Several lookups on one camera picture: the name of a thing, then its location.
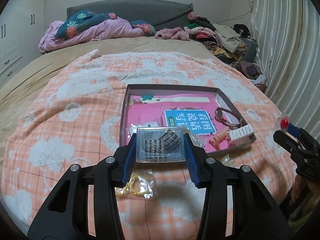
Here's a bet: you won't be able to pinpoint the navy floral pillow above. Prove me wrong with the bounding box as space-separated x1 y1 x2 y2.
55 10 118 40

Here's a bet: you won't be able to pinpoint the dark shallow cardboard box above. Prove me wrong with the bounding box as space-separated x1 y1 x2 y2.
119 84 257 155

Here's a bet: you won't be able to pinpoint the rhinestone clip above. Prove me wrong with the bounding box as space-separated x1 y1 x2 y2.
136 127 185 164

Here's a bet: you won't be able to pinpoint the tan bed sheet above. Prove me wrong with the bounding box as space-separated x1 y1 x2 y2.
0 37 216 160

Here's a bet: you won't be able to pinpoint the orange plaid cloud blanket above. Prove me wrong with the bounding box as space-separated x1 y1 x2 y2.
1 50 296 231

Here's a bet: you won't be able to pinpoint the white hair claw clip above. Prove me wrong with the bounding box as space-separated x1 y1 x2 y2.
228 124 254 145

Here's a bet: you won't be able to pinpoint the orange spiral hair tie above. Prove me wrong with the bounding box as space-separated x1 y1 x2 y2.
208 127 232 149

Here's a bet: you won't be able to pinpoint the yellow hair ties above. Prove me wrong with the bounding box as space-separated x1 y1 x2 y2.
115 171 158 201

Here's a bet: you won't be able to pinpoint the pink book in box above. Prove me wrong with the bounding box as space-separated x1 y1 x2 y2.
123 93 229 153

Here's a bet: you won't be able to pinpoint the white wardrobe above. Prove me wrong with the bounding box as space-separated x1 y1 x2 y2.
1 0 45 86

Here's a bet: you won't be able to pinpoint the white striped curtain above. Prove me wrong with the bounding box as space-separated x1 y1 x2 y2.
251 0 319 137

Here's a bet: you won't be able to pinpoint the pink quilt on bed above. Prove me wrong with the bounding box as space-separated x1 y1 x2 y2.
38 17 156 54

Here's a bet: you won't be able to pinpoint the person right hand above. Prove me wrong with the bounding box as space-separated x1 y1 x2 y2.
291 175 313 203

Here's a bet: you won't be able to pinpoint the red bead earring card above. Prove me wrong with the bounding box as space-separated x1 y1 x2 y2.
273 113 290 133

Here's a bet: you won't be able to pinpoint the grey headboard cushion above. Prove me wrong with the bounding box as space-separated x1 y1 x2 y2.
67 0 194 31

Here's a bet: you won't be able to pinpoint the clear bag with bracelet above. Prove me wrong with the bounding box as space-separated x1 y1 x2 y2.
189 132 206 148

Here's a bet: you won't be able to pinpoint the pile of clothes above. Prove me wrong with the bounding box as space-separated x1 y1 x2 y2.
155 11 267 92

